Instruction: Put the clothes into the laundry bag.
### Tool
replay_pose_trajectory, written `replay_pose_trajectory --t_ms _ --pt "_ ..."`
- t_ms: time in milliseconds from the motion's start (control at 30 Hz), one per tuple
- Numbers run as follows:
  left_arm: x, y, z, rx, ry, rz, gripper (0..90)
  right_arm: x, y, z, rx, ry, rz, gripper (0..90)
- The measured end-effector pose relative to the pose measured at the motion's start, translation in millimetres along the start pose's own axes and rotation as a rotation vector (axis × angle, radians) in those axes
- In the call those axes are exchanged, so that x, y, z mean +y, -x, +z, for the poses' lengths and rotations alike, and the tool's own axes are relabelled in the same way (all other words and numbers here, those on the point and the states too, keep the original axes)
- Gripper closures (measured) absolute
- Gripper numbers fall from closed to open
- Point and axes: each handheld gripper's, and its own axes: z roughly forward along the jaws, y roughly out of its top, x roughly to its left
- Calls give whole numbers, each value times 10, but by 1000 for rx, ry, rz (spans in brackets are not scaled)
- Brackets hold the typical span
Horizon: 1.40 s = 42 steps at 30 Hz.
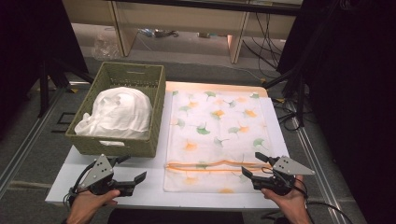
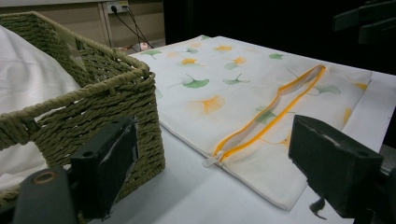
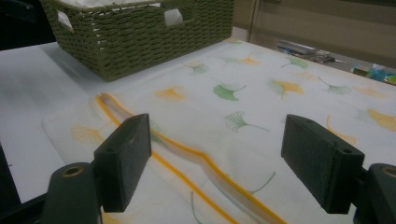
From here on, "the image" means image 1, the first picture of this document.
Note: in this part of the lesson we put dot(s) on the blue and black floor clutter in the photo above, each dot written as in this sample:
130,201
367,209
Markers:
158,33

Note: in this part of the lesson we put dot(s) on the black curtain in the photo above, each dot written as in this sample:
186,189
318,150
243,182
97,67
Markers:
28,40
358,93

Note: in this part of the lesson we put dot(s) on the person's right hand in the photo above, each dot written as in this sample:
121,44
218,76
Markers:
291,202

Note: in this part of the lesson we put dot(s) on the leaf print mesh laundry bag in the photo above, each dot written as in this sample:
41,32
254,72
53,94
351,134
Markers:
214,130

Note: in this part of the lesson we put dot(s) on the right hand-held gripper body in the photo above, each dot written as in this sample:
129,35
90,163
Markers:
280,182

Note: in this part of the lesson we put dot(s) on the black tripod stand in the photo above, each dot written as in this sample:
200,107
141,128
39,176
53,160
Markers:
300,99
43,90

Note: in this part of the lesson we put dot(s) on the white cloth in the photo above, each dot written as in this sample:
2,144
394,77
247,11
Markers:
121,112

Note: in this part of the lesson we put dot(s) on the metal floor rail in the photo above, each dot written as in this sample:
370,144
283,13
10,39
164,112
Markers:
28,140
317,168

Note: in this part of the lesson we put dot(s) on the wooden shelf unit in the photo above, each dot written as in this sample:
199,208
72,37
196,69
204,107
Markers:
174,18

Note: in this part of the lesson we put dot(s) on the clear plastic bag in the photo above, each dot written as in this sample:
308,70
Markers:
104,46

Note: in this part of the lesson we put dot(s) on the green woven basket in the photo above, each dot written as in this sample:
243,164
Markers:
155,105

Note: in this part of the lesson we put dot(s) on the person's left hand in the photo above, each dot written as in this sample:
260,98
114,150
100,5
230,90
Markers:
85,203

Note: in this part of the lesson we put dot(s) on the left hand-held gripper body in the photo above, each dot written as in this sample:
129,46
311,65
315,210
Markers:
98,174

